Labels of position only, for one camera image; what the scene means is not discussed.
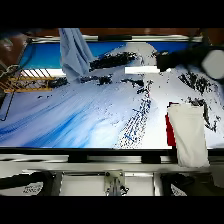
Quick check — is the white garment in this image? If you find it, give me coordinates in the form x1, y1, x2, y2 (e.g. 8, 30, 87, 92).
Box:
166, 102, 211, 169

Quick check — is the light blue shirt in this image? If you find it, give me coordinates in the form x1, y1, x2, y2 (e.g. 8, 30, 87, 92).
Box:
58, 28, 97, 84

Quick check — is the red garment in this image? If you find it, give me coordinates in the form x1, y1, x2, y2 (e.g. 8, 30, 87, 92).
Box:
165, 113, 177, 148

